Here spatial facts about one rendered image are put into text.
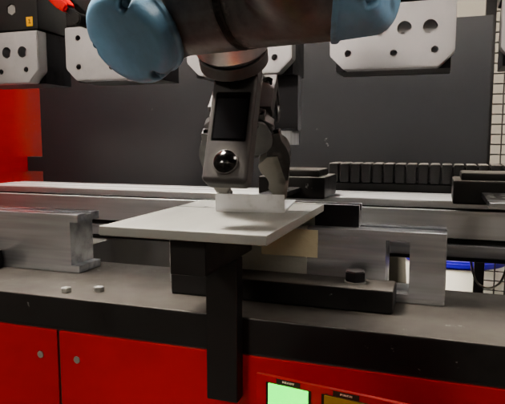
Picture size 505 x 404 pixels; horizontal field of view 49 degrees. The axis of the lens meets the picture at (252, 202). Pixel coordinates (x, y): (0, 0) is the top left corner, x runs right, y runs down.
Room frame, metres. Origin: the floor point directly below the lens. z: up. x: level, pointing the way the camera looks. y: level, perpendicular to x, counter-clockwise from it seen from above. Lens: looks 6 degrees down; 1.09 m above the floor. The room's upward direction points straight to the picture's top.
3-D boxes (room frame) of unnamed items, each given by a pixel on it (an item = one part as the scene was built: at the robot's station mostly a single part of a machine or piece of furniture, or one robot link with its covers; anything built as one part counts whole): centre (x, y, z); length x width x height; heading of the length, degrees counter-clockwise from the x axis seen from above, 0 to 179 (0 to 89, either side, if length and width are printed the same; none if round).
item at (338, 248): (0.78, -0.07, 0.92); 0.39 x 0.06 x 0.10; 71
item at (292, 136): (0.79, -0.02, 1.13); 0.10 x 0.02 x 0.10; 71
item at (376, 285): (0.73, -0.04, 0.89); 0.30 x 0.05 x 0.03; 71
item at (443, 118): (1.35, 0.04, 1.12); 1.13 x 0.02 x 0.44; 71
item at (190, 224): (0.65, 0.03, 1.00); 0.26 x 0.18 x 0.01; 161
